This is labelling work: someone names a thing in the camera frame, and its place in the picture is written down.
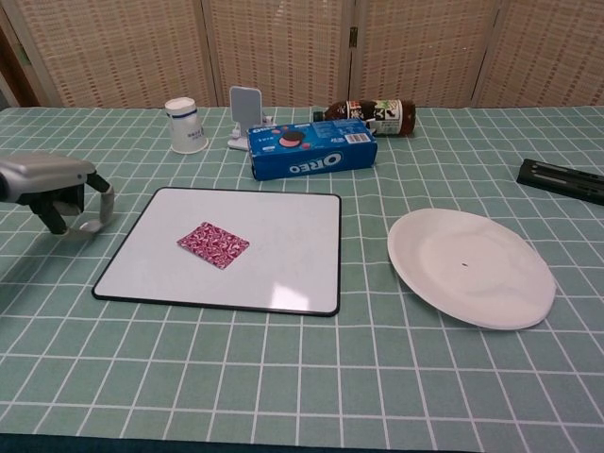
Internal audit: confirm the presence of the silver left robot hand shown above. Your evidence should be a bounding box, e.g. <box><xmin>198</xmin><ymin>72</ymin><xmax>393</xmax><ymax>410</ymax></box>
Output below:
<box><xmin>0</xmin><ymin>152</ymin><xmax>116</xmax><ymax>240</ymax></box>

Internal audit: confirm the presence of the bamboo folding screen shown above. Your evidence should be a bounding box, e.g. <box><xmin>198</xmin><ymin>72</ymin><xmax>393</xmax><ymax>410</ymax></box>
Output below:
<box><xmin>0</xmin><ymin>0</ymin><xmax>604</xmax><ymax>109</ymax></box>

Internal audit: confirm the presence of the white paper cup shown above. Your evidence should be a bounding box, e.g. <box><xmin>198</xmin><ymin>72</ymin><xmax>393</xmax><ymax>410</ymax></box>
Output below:
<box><xmin>164</xmin><ymin>97</ymin><xmax>210</xmax><ymax>155</ymax></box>

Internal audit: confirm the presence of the white phone stand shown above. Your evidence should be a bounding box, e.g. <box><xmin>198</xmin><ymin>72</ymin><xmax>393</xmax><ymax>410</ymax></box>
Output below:
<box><xmin>227</xmin><ymin>86</ymin><xmax>277</xmax><ymax>152</ymax></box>

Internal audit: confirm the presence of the white board with black rim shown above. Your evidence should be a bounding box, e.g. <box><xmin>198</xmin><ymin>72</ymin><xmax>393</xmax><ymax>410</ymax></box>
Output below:
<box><xmin>92</xmin><ymin>186</ymin><xmax>343</xmax><ymax>317</ymax></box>

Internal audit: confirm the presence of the blue Oreo cookie box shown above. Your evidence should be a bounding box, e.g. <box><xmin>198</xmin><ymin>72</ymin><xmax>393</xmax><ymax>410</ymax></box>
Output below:
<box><xmin>246</xmin><ymin>118</ymin><xmax>379</xmax><ymax>181</ymax></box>

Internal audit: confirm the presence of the light green checked tablecloth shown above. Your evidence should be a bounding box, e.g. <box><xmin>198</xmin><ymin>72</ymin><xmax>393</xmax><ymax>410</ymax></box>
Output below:
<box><xmin>0</xmin><ymin>106</ymin><xmax>604</xmax><ymax>444</ymax></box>

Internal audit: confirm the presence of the brown tea bottle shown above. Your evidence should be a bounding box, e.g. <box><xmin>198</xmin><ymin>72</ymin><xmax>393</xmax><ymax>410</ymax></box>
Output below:
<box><xmin>311</xmin><ymin>98</ymin><xmax>417</xmax><ymax>138</ymax></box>

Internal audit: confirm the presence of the white paper plate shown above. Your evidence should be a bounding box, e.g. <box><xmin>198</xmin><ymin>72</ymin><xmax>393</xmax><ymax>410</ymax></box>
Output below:
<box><xmin>387</xmin><ymin>208</ymin><xmax>557</xmax><ymax>331</ymax></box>

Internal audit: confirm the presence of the black folding laptop stand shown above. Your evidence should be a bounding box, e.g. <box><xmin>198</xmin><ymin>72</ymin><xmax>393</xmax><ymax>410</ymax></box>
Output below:
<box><xmin>516</xmin><ymin>159</ymin><xmax>604</xmax><ymax>207</ymax></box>

